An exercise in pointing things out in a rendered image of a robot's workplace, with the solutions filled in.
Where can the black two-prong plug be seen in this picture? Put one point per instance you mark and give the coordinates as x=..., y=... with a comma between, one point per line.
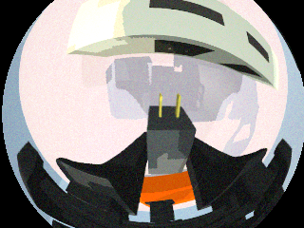
x=170, y=134

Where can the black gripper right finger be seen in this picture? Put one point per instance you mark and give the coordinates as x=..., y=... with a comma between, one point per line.
x=212, y=172

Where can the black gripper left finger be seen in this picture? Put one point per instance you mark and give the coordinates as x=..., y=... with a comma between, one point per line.
x=121, y=177

